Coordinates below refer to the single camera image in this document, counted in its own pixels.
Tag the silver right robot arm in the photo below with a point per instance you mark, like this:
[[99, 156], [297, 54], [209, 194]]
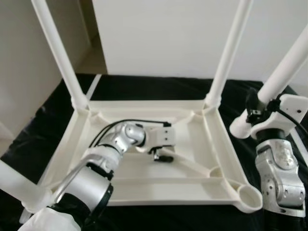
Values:
[[281, 173]]

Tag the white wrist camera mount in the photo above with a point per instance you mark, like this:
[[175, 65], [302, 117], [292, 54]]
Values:
[[291, 109], [161, 135]]

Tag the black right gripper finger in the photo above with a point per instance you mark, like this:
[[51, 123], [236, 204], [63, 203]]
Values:
[[251, 102]]

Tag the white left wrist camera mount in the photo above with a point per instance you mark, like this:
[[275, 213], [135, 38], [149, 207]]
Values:
[[161, 135]]

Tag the white plastic table top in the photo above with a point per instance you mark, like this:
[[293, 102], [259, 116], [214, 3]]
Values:
[[192, 144]]

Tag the black table cloth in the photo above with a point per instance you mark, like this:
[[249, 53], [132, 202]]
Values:
[[159, 86]]

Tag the white plastic table leg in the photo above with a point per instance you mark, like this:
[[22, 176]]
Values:
[[228, 53], [284, 72], [21, 185], [60, 53]]

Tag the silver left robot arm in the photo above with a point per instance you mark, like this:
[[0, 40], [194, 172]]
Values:
[[91, 183]]

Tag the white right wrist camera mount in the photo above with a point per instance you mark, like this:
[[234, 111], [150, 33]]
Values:
[[291, 109]]

